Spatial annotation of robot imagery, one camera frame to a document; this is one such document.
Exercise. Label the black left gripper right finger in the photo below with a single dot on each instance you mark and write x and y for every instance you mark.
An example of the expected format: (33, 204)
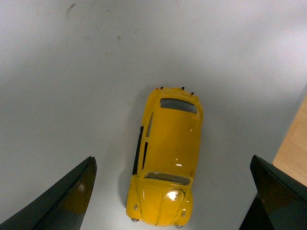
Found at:
(280, 203)

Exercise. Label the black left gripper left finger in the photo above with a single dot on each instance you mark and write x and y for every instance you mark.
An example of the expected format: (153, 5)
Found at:
(62, 206)

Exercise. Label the yellow beetle toy car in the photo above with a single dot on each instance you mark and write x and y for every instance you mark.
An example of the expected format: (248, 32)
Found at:
(160, 190)

